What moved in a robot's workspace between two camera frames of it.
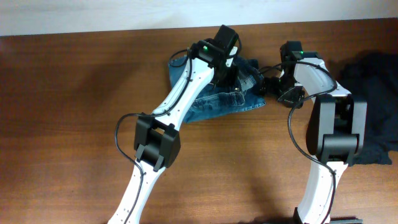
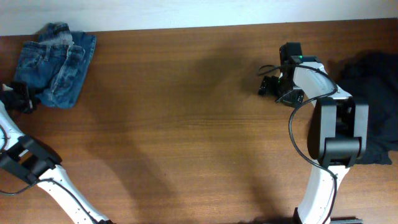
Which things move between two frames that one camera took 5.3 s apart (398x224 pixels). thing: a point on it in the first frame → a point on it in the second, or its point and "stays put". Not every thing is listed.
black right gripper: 269,86 stays put
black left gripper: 232,78 → 28,100
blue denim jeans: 242,92 → 54,64
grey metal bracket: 347,221 stays put
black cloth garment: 373,76 stays put
